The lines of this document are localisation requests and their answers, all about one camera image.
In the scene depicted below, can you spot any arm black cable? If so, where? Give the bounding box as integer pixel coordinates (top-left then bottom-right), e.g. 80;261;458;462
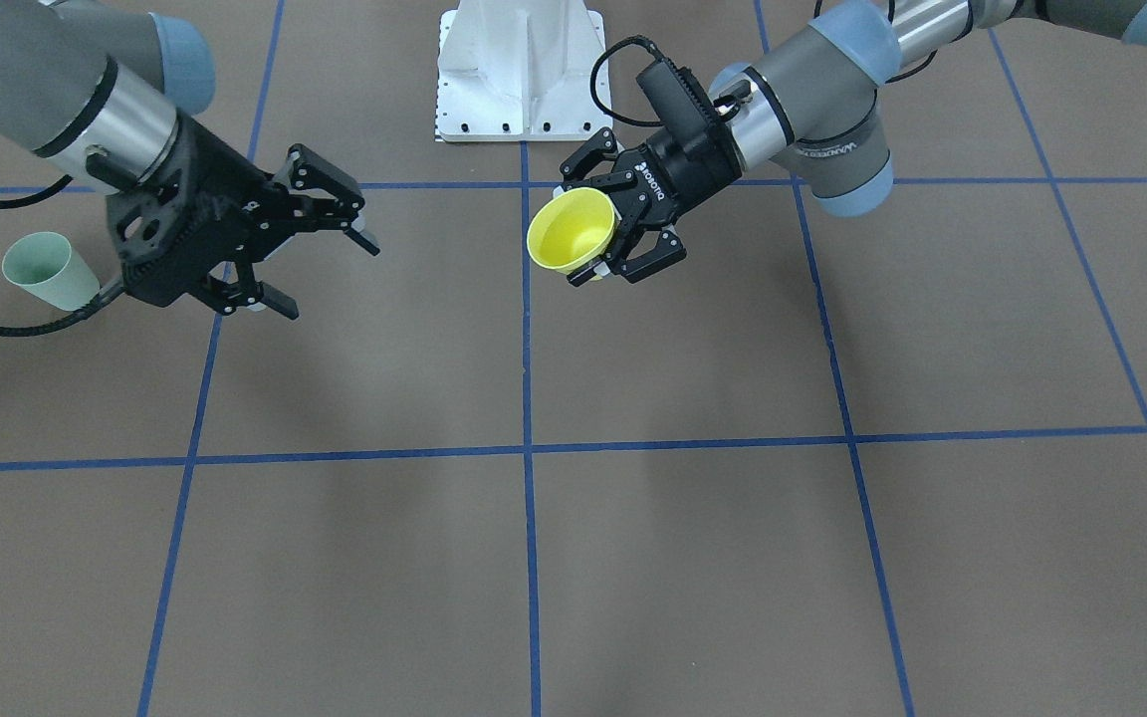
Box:
590;36;943;128
0;174;131;338

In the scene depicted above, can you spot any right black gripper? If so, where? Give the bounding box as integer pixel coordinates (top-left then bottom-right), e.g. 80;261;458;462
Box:
106;114;379;321

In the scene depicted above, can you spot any yellow plastic cup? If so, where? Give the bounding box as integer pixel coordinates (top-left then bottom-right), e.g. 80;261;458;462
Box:
525;187;621;276

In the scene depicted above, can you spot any green plastic cup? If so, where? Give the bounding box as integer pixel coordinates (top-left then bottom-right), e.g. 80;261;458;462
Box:
1;231;102;312

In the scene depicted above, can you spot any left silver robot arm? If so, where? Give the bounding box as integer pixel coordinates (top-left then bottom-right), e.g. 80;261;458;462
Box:
525;1;1147;286

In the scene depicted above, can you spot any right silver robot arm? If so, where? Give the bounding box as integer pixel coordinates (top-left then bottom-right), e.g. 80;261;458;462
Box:
0;1;379;340

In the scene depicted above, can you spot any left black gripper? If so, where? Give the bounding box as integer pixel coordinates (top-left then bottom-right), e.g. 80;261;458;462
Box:
556;122;743;287

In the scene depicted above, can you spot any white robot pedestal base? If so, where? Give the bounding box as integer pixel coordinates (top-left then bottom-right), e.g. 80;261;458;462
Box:
434;1;611;142

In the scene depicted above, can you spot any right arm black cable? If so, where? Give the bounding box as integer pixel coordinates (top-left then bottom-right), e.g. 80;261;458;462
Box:
0;174;131;338

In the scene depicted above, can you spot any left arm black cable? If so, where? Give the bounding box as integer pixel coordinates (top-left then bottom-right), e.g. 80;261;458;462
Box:
590;36;943;128

